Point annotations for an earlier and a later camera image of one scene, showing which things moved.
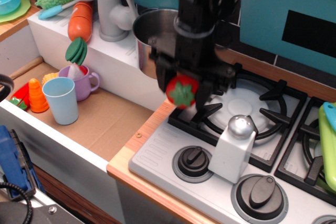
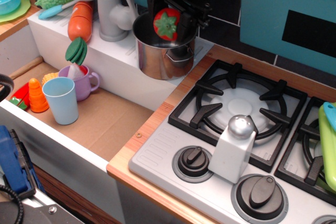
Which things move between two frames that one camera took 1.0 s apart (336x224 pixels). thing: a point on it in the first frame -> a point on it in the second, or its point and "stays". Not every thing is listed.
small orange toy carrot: x=38 y=102 stays
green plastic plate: x=24 y=6 stays
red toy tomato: x=182 y=89 -> x=166 y=22
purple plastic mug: x=82 y=84 stays
